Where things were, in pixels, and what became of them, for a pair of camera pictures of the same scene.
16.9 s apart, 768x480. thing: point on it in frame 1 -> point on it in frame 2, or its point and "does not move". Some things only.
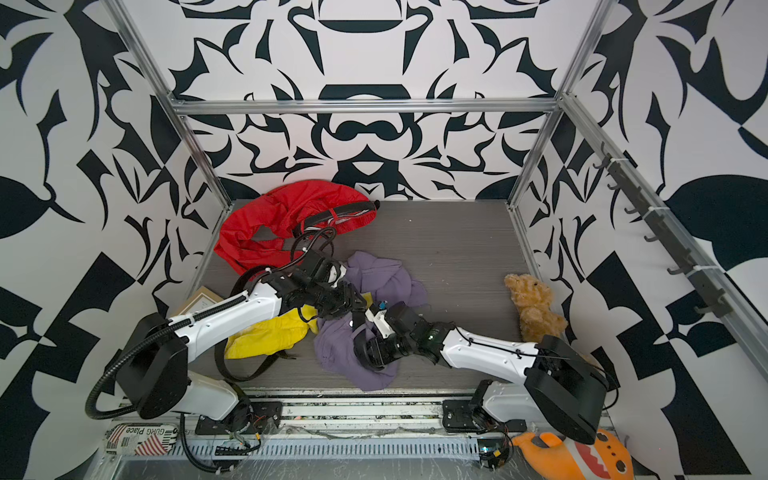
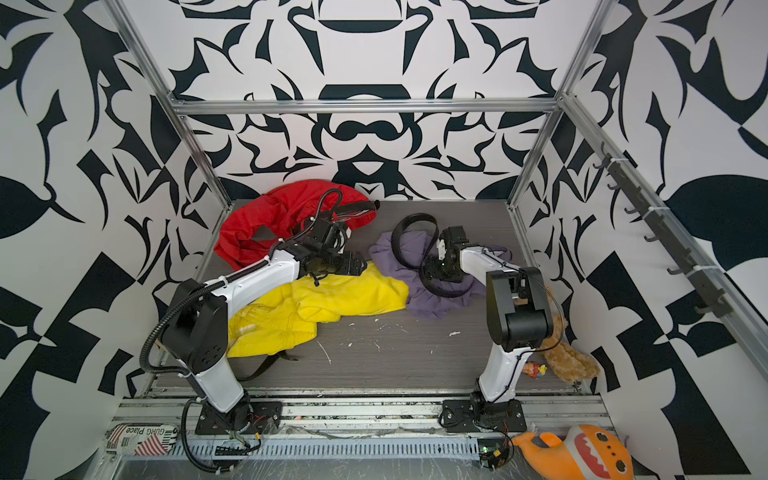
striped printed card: (140, 439) does not move
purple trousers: (335, 351) -> (414, 248)
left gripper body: (333, 301) -> (341, 265)
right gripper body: (387, 349) -> (440, 269)
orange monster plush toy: (558, 458) does not move
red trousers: (284, 207) does not move
